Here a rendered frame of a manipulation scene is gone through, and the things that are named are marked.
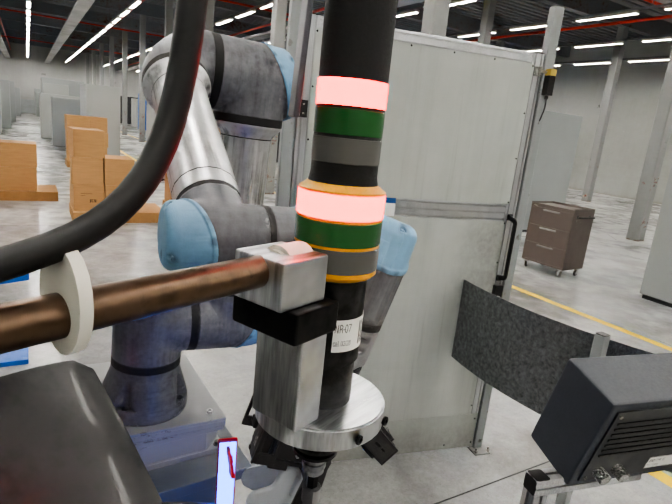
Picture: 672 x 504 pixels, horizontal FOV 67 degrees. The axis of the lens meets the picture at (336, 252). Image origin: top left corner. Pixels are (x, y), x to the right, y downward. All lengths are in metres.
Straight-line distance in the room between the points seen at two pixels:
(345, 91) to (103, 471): 0.26
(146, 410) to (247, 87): 0.55
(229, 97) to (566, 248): 6.43
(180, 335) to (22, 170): 8.54
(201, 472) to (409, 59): 1.76
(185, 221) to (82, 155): 7.16
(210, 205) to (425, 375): 2.19
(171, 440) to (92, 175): 6.85
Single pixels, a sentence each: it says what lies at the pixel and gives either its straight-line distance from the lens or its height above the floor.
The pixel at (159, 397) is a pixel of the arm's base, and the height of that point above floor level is 1.12.
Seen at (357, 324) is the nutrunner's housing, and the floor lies 1.50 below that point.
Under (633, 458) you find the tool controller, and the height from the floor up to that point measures 1.10.
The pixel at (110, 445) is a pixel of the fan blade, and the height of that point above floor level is 1.39.
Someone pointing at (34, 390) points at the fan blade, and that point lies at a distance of 0.37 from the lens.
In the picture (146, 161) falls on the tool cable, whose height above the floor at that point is 1.58.
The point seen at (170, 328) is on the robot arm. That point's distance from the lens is 0.90.
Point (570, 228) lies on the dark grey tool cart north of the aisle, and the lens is 7.03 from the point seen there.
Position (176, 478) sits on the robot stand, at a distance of 0.97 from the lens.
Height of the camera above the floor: 1.59
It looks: 14 degrees down
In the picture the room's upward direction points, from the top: 6 degrees clockwise
